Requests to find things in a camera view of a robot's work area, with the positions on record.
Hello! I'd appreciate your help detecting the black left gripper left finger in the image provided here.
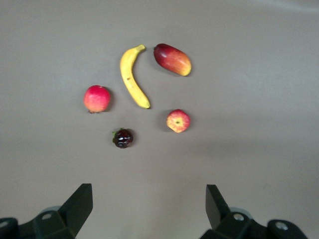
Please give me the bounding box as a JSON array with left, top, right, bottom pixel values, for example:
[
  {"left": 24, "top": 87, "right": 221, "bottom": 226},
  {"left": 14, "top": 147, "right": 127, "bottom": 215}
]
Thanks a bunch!
[{"left": 32, "top": 183, "right": 93, "bottom": 239}]

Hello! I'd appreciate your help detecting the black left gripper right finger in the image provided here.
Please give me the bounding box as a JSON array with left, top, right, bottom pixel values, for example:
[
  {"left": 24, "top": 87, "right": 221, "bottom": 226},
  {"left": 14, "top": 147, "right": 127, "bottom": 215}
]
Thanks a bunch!
[{"left": 200, "top": 184, "right": 270, "bottom": 239}]

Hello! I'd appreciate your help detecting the small red yellow apple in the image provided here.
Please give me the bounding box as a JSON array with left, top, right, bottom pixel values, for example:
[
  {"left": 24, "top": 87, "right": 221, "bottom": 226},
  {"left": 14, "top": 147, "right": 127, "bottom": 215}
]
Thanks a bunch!
[{"left": 166, "top": 109, "right": 191, "bottom": 133}]

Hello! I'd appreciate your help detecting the yellow banana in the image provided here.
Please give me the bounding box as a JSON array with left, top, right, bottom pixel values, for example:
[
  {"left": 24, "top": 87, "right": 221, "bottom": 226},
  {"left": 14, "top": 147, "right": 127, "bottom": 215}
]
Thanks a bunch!
[{"left": 120, "top": 44, "right": 151, "bottom": 110}]

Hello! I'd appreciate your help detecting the dark red plum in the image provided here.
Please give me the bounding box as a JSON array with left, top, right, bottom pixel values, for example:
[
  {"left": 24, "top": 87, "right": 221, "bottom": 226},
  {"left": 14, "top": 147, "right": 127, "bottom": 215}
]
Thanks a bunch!
[{"left": 112, "top": 127, "right": 134, "bottom": 149}]

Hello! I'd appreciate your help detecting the red yellow mango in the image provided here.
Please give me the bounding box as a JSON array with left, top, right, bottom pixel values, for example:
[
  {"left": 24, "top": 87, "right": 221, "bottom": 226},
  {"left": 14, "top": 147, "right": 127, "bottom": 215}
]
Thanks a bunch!
[{"left": 153, "top": 43, "right": 192, "bottom": 77}]

